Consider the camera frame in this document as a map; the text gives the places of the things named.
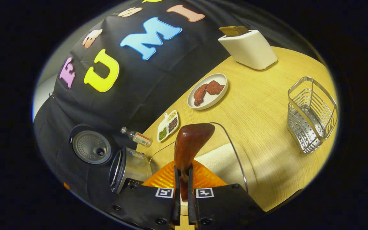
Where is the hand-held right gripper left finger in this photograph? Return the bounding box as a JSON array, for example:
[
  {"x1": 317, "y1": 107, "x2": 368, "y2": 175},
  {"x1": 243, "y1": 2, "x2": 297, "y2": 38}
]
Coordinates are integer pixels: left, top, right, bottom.
[{"x1": 107, "y1": 160, "x2": 181, "y2": 230}]

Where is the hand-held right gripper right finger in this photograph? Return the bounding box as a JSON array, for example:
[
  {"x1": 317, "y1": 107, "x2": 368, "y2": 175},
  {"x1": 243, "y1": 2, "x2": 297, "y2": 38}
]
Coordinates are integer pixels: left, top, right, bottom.
[{"x1": 188, "y1": 160, "x2": 266, "y2": 230}]

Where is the white rice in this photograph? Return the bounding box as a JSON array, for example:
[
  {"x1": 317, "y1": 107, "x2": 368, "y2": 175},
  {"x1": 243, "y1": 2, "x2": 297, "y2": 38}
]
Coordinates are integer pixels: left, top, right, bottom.
[{"x1": 194, "y1": 143, "x2": 245, "y2": 189}]

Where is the brown wooden spoon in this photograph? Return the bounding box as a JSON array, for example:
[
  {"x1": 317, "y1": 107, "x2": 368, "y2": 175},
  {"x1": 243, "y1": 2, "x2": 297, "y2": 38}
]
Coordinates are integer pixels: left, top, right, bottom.
[{"x1": 174, "y1": 123, "x2": 216, "y2": 202}]

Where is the grey rice cooker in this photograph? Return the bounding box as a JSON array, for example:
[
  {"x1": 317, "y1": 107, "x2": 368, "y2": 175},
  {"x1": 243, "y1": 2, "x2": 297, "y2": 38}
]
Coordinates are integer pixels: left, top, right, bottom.
[{"x1": 69, "y1": 124, "x2": 152, "y2": 194}]

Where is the metal wire chopstick holder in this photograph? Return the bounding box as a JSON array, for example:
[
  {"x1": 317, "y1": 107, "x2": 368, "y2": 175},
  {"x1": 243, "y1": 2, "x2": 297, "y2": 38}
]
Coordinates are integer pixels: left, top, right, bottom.
[{"x1": 287, "y1": 76, "x2": 338, "y2": 155}]

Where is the white utensil holder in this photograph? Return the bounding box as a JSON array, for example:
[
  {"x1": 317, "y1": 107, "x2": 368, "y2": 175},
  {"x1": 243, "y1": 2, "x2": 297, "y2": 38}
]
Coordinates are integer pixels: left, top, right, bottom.
[{"x1": 218, "y1": 30, "x2": 278, "y2": 70}]

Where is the small glass bottle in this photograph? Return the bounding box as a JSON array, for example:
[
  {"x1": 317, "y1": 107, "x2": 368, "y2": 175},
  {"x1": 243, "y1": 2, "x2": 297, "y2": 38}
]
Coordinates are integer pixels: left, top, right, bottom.
[{"x1": 120, "y1": 126, "x2": 153, "y2": 148}]

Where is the clear glass container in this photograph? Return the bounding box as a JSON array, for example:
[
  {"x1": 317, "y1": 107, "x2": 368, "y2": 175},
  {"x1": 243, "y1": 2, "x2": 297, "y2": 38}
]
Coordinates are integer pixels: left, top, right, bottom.
[{"x1": 147, "y1": 122, "x2": 249, "y2": 192}]

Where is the white divided bean dish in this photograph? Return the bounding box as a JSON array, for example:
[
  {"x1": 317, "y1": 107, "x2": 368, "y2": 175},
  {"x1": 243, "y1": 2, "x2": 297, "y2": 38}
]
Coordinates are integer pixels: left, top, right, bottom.
[{"x1": 157, "y1": 110, "x2": 180, "y2": 142}]

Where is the white oval plate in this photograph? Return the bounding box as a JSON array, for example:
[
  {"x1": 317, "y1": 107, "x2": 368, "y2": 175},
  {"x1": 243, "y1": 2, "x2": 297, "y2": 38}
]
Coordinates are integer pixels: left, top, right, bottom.
[{"x1": 187, "y1": 73, "x2": 229, "y2": 110}]

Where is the red meat piece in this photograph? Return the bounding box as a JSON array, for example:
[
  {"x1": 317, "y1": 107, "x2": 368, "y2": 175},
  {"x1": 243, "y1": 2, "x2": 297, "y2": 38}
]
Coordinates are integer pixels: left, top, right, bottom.
[
  {"x1": 205, "y1": 80, "x2": 225, "y2": 95},
  {"x1": 193, "y1": 84, "x2": 208, "y2": 106}
]

